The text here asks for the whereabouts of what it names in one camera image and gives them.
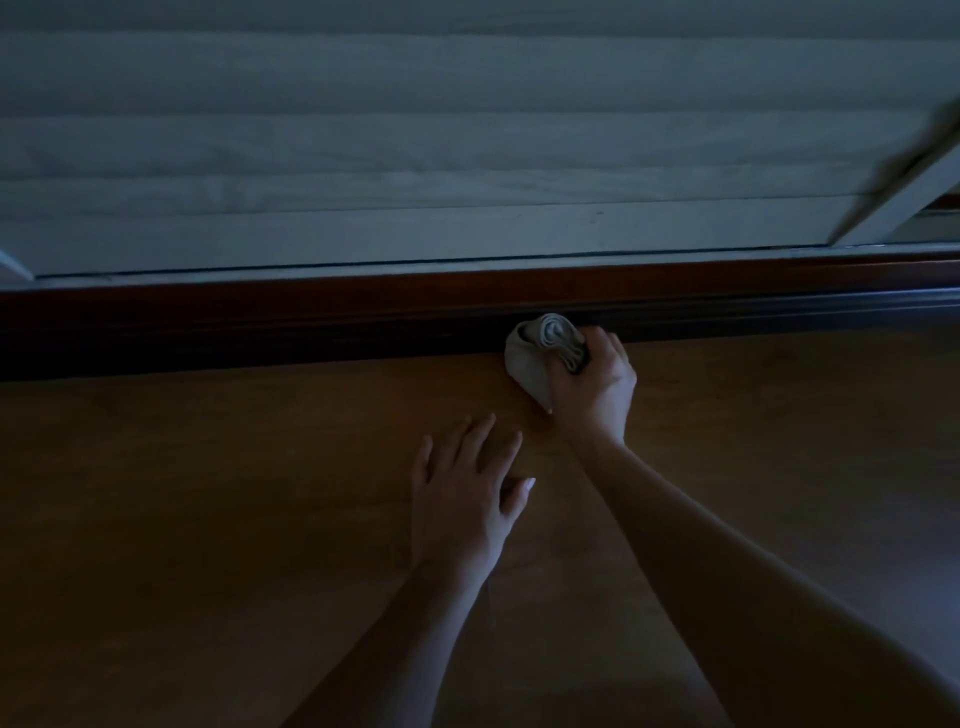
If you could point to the person's right hand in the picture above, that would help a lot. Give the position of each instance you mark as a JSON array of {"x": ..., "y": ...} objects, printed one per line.
[{"x": 596, "y": 397}]

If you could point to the grey cleaning cloth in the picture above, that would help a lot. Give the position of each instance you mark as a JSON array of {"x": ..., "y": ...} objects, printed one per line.
[{"x": 529, "y": 367}]

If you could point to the person's left forearm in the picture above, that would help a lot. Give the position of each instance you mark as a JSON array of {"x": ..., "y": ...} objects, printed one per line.
[{"x": 390, "y": 652}]

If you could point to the black baseboard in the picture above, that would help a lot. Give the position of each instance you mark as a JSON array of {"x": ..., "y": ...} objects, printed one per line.
[{"x": 262, "y": 345}]

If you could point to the white louvered sliding door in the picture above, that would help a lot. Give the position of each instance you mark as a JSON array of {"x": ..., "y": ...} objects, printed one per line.
[{"x": 450, "y": 127}]

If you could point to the person's right forearm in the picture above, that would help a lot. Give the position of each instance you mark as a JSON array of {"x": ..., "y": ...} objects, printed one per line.
[{"x": 765, "y": 600}]

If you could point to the person's left hand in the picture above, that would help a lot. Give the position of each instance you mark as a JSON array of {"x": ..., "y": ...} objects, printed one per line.
[{"x": 457, "y": 517}]

